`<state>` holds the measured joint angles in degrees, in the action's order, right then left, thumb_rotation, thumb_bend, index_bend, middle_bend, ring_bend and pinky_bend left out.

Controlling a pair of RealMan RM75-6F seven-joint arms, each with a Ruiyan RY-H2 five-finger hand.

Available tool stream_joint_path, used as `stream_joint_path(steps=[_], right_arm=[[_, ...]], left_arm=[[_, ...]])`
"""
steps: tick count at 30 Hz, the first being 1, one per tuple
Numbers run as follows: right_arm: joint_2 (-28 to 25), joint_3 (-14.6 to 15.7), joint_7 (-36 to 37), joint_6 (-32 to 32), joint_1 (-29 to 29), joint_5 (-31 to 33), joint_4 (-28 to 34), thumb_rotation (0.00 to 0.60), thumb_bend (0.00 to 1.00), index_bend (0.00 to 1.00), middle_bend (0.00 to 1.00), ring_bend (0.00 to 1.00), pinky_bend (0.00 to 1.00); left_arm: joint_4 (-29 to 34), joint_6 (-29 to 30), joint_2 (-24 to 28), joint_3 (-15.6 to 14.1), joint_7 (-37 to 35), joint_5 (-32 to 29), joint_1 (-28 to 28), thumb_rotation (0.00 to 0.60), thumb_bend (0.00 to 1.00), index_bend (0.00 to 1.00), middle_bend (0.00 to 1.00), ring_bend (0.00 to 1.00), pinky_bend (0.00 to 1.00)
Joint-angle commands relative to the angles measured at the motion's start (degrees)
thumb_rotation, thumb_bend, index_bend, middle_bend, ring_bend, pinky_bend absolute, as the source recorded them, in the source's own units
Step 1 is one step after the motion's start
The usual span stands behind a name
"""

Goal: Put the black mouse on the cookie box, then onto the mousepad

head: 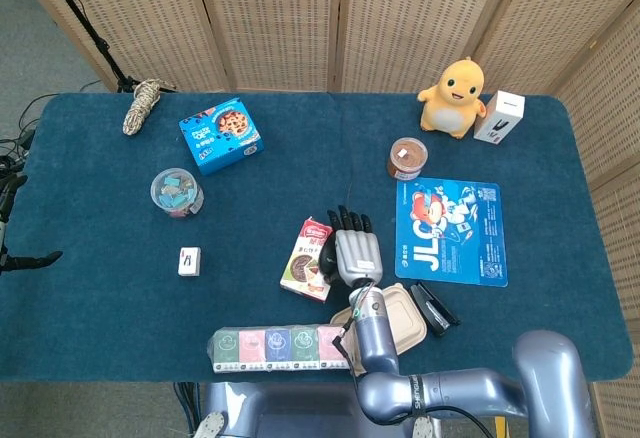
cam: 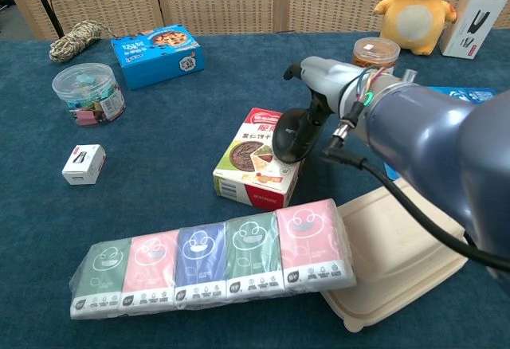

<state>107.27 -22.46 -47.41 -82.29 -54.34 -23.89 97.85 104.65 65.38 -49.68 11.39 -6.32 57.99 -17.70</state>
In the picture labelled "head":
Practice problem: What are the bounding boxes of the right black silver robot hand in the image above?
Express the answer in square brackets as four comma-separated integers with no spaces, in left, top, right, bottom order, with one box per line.
[323,204,385,289]

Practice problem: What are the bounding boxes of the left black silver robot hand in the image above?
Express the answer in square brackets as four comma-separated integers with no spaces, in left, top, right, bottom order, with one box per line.
[0,173,64,277]

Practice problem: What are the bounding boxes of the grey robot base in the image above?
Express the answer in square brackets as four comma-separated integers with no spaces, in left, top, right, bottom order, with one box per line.
[192,381,441,438]

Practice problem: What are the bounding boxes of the red white snack box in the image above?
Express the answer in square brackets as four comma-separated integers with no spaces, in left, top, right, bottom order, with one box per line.
[279,216,335,304]

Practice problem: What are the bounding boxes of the blue cartoon mouse pad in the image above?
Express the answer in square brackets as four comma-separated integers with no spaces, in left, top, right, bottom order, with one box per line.
[394,177,509,288]

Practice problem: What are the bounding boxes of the blue cookie box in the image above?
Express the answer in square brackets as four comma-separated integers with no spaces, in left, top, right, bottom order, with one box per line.
[178,96,265,177]

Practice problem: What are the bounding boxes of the beige lidded lunch container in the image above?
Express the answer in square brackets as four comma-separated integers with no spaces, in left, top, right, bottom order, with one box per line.
[329,282,429,358]

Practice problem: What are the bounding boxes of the blue felt table cover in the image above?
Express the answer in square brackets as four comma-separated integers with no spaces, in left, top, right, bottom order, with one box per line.
[0,91,634,384]

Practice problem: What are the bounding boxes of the black stapler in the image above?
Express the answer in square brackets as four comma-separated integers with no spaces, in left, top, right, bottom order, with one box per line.
[409,281,461,337]

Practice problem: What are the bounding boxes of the clear jar with brown food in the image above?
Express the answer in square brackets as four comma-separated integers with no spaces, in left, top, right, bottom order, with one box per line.
[387,137,429,181]

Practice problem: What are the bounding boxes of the wrapped pocket tissue multipack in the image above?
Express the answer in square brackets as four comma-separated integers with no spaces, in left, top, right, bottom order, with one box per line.
[207,324,351,374]

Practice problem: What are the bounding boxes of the small white cardboard box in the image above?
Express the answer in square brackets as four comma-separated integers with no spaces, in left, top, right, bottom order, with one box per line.
[177,246,203,278]

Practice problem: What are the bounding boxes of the clear jar of binder clips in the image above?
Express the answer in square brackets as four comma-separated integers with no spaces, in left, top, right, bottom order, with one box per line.
[150,167,206,220]

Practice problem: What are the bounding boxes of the yellow plush toy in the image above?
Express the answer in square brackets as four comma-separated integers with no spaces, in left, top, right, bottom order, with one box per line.
[417,56,488,140]

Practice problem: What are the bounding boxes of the tall white stapler box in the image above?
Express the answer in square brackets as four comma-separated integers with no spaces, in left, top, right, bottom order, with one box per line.
[473,90,527,146]

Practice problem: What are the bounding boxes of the black tripod stand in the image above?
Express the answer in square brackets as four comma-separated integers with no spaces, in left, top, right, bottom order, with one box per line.
[34,0,176,94]

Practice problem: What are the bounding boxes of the wicker folding screen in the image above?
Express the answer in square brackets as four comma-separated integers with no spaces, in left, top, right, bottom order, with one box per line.
[7,0,640,438]

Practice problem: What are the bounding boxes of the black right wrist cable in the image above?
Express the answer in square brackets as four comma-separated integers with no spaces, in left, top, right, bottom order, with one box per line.
[331,302,364,377]

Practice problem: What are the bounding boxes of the black floor cables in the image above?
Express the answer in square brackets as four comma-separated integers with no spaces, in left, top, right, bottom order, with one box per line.
[0,80,101,194]

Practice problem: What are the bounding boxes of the beige braided rope bundle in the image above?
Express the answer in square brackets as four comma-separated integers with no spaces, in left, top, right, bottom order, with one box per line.
[122,79,162,137]

